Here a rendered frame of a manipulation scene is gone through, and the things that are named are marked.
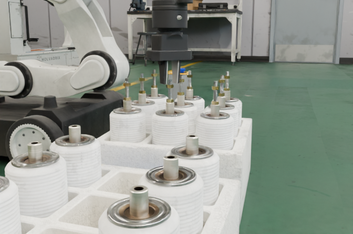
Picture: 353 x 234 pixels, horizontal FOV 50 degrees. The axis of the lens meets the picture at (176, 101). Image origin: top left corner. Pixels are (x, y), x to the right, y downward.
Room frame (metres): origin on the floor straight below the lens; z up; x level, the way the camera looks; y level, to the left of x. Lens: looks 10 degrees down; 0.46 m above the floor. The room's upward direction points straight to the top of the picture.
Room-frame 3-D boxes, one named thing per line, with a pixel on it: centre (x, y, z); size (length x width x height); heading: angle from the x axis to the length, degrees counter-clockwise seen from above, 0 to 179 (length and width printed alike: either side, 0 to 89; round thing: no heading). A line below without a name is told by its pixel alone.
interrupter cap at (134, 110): (0.99, 0.13, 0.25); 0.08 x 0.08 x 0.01
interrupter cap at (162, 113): (0.96, 0.02, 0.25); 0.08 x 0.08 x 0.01
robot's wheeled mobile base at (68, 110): (1.49, 0.61, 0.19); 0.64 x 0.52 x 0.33; 74
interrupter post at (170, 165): (0.53, 0.01, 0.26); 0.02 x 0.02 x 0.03
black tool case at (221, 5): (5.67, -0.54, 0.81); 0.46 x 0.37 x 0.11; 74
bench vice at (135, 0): (5.66, 0.56, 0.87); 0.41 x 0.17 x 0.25; 164
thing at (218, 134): (0.93, -0.10, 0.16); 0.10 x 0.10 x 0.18
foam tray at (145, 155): (1.08, -0.01, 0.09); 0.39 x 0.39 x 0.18; 76
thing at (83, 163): (0.71, 0.20, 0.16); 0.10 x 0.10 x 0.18
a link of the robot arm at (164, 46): (0.96, 0.02, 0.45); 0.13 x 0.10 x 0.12; 122
